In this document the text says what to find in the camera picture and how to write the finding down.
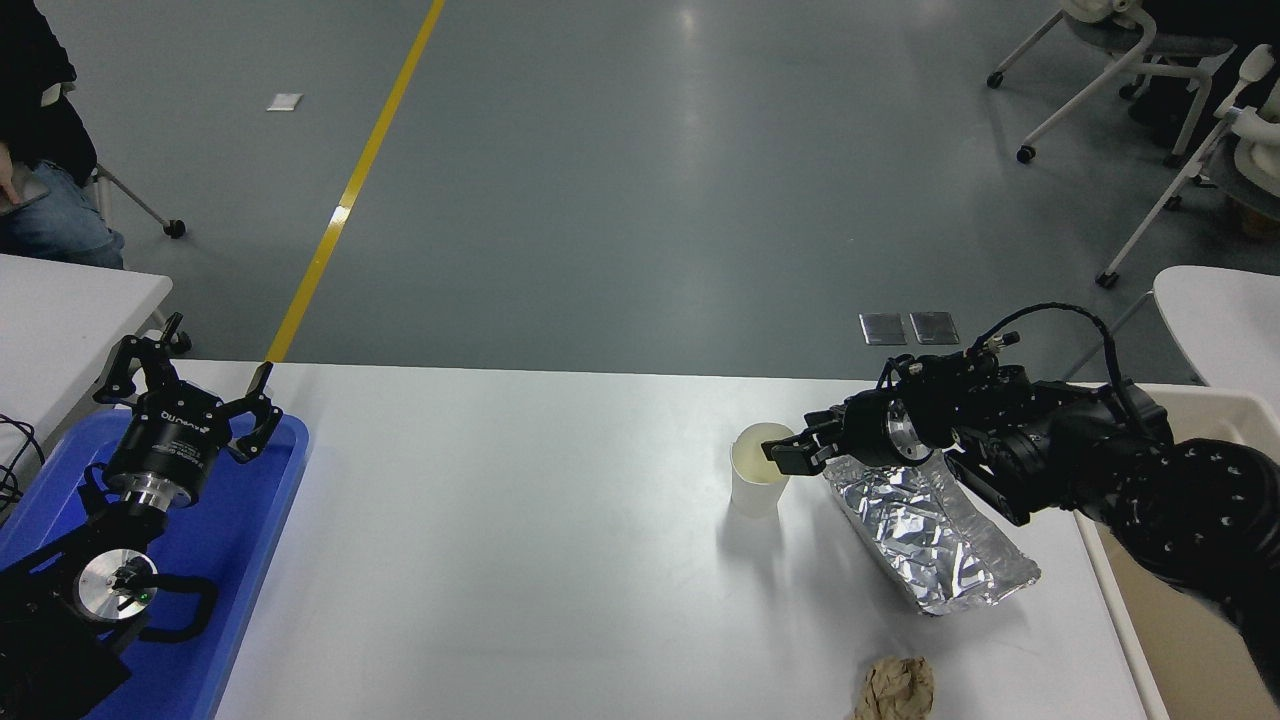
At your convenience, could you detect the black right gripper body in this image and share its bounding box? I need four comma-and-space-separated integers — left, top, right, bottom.
837, 389, 902, 469

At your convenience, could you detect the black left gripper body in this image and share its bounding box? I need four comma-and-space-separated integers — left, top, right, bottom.
105, 390, 234, 502

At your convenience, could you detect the white paper cup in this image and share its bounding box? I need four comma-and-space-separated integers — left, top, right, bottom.
729, 421, 802, 520

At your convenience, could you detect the silver foil tray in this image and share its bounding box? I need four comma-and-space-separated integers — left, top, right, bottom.
822, 450, 1041, 617

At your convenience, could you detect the grey tablet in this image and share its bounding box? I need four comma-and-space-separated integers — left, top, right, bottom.
0, 165, 51, 216

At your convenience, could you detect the tan paper ball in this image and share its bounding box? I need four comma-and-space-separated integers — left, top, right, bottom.
853, 655, 936, 720

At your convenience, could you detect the white side table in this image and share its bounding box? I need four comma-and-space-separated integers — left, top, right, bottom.
0, 253, 174, 471

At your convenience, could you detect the blue plastic tray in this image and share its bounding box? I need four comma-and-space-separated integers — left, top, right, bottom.
0, 410, 309, 720

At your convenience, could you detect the white chair with castors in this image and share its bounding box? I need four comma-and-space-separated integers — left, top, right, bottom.
90, 163, 193, 356

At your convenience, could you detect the person with grey tablet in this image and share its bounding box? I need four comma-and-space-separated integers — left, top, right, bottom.
0, 0, 126, 269

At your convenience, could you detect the large pale plastic bin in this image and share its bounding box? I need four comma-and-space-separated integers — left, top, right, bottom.
1075, 385, 1280, 720

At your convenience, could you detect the person in dark shoes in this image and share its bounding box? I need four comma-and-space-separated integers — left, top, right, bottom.
1130, 0, 1280, 153

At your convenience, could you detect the white rolling chair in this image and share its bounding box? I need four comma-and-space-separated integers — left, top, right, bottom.
1095, 45, 1280, 289

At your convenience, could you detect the white chair grey seat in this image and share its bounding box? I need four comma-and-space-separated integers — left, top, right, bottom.
987, 0, 1236, 169

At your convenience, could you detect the thin black cable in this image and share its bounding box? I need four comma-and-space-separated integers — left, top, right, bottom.
0, 413, 46, 521

